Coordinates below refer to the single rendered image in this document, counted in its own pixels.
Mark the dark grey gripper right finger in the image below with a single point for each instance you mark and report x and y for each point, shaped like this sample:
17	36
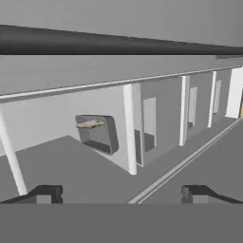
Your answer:
193	193

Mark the pale fish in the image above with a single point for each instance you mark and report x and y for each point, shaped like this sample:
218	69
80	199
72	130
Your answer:
90	124

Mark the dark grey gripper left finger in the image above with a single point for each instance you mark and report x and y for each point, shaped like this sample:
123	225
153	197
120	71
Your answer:
49	193

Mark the white freezer rack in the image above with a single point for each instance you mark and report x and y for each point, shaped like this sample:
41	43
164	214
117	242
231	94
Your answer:
234	91
130	133
212	98
183	110

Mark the grey meat container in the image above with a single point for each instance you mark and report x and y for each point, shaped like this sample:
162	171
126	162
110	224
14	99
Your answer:
107	136

